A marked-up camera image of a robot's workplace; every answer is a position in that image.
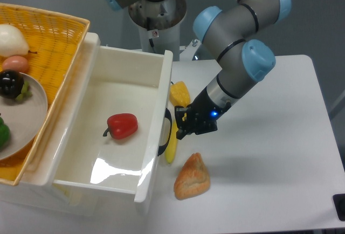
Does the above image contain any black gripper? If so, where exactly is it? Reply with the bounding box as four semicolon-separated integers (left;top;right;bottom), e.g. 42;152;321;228
175;88;232;140

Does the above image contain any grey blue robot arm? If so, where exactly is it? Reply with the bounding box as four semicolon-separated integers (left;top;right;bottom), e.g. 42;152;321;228
106;0;292;139

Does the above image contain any white drawer cabinet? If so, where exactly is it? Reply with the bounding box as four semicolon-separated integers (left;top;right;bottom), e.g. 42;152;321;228
0;32;101;216

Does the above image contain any yellow toy bell pepper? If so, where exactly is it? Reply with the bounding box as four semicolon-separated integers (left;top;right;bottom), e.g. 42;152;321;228
169;81;190;107

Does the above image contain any yellow toy banana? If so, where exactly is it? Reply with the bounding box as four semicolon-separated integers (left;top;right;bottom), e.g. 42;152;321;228
164;120;178;164

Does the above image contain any toy pastry turnover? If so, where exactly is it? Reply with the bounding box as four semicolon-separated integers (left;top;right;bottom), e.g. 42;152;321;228
174;153;211;200

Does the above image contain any red toy bell pepper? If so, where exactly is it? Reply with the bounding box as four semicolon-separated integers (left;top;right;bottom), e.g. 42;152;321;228
102;113;138;140

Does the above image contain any yellow woven basket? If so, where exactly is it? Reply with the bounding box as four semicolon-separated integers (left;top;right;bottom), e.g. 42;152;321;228
1;3;90;186

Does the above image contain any grey plate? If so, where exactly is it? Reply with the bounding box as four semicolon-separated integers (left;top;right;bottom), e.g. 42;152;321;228
1;74;48;160

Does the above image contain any black toy mangosteen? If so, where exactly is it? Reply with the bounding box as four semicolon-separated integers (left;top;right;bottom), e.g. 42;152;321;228
1;69;32;102

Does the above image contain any black corner object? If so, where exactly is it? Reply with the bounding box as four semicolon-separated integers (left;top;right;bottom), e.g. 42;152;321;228
333;194;345;222

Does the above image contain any pink toy egg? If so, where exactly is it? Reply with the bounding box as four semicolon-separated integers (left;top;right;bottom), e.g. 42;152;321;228
2;56;29;73

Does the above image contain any green toy pepper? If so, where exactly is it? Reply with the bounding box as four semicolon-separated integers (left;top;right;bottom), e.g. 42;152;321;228
0;117;11;148

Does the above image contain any white toy pear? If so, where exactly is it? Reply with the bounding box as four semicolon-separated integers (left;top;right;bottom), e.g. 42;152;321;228
1;24;38;58

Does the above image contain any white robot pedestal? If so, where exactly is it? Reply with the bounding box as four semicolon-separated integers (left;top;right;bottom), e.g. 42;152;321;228
128;0;201;61

